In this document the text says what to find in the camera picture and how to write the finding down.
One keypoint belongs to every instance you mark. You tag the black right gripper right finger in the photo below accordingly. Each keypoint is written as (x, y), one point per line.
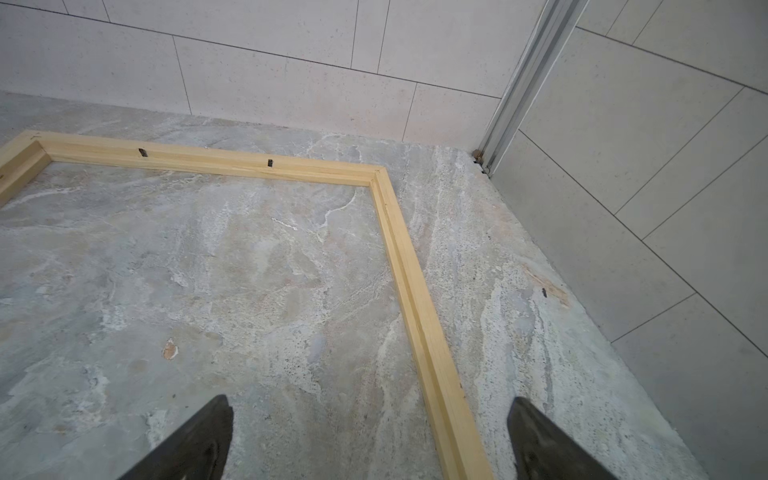
(542, 450)

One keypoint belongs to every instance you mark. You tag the aluminium corner post right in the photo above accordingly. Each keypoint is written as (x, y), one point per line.
(553, 28)

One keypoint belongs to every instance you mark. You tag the light wooden picture frame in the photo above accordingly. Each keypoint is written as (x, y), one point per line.
(456, 437)

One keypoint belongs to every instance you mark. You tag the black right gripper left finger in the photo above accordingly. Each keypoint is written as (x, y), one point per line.
(196, 450)

